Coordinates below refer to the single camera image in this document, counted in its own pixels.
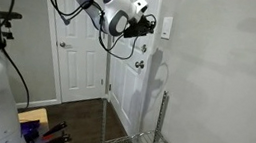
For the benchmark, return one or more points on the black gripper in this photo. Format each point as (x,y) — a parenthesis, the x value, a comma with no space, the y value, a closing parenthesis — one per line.
(138,27)

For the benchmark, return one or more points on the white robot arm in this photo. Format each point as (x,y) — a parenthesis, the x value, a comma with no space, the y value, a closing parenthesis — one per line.
(119,9)

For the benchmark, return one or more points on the silver deadbolt lock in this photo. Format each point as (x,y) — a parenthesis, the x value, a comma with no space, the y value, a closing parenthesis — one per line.
(143,48)

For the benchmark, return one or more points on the silver round door knob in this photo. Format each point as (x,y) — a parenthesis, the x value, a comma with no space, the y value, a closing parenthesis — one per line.
(139,64)

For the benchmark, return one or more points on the white panel door with deadbolt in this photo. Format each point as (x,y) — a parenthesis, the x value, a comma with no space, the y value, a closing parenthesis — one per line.
(128,91)

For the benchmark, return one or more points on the door hinge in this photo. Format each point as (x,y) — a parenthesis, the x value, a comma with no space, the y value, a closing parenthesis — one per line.
(102,81)
(110,87)

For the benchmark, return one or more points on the white panel door with lever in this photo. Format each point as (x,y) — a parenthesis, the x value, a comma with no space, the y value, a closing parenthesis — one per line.
(78,68)

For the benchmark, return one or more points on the silver door lever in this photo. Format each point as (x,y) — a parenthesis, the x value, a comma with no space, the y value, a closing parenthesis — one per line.
(62,44)

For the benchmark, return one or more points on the black clamp with orange tip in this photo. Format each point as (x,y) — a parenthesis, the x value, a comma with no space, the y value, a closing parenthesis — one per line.
(56,128)
(57,139)

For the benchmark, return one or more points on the light wooden board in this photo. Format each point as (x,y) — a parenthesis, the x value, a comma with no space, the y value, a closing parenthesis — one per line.
(34,115)

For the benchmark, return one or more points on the black device with blue glow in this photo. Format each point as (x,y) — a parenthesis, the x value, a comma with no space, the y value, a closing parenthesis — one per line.
(29,130)

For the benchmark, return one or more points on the white wall light switch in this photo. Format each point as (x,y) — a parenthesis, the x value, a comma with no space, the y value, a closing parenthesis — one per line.
(166,27)

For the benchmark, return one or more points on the ribbed chrome rack post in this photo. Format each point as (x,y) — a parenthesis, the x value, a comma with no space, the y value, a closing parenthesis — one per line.
(159,126)

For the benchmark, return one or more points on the thin chrome rack post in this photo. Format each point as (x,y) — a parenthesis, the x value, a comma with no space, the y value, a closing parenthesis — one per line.
(103,128)

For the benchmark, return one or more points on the black clamp mount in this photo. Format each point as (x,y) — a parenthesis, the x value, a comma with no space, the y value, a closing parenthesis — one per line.
(9,15)

